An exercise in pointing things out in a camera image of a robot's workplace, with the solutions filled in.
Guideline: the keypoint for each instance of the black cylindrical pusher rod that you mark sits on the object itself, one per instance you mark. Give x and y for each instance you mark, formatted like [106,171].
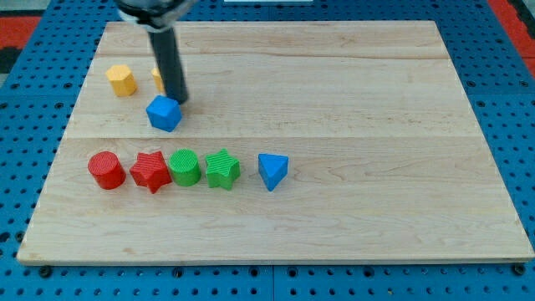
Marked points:
[168,61]

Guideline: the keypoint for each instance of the blue cube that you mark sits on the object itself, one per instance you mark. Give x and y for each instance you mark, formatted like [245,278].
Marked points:
[164,113]

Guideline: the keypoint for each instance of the blue triangle block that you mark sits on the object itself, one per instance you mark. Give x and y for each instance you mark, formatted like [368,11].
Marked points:
[272,169]

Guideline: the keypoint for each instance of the yellow block behind rod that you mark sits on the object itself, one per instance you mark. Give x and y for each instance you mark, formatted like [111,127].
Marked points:
[158,80]

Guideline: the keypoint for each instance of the yellow hexagon block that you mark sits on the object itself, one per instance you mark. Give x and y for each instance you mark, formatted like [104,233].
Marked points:
[121,79]

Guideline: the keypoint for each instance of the green cylinder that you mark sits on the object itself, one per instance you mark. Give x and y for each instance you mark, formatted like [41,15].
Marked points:
[184,167]

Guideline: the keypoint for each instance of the red star block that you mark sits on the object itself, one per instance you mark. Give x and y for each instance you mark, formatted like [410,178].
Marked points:
[150,170]

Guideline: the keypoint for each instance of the red cylinder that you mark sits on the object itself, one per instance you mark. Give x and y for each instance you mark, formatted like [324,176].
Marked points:
[106,169]

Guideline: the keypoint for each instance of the green star block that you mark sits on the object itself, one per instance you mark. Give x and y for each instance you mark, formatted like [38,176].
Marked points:
[222,169]

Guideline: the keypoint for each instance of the wooden board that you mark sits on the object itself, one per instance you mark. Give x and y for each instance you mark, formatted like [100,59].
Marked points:
[387,163]

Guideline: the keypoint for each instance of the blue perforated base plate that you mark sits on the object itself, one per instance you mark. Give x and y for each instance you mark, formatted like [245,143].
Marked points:
[40,92]

